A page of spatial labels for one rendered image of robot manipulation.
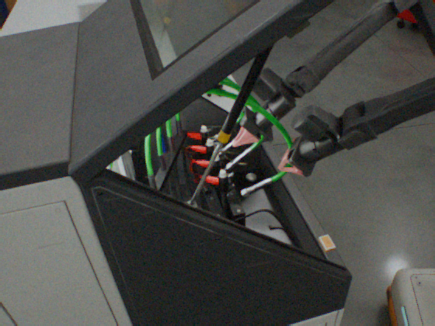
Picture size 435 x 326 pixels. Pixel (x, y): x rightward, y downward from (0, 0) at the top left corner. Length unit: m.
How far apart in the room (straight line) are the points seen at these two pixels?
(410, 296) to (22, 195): 1.69
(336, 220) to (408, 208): 0.49
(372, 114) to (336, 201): 1.91
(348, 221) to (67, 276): 2.02
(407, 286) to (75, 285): 1.54
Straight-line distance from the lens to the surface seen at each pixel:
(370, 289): 2.35
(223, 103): 1.77
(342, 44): 1.15
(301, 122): 0.89
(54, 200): 0.73
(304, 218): 1.29
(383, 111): 0.87
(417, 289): 2.06
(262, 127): 1.09
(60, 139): 0.73
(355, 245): 2.52
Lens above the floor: 1.88
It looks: 39 degrees down
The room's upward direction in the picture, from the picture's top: 5 degrees counter-clockwise
